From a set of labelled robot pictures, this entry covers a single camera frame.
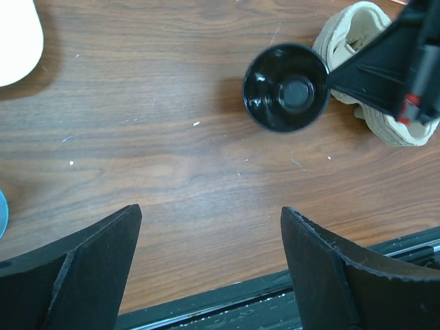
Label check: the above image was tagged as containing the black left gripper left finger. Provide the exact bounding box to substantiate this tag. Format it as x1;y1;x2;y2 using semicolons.
1;204;142;329

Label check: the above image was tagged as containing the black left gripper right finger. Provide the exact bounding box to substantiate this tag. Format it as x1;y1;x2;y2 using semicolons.
280;207;439;329

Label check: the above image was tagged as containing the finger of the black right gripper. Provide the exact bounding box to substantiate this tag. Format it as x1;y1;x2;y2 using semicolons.
328;19;419;116

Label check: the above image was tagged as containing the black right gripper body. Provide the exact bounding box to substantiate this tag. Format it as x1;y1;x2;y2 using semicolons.
397;1;439;124

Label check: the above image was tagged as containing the beige pulp cup carrier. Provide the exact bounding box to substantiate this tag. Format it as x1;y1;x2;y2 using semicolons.
312;1;439;146

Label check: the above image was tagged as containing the light blue straw cup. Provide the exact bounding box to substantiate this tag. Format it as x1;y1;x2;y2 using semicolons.
0;190;9;238

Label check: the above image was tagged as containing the cream square bowl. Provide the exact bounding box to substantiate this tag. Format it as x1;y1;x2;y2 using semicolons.
1;0;44;87

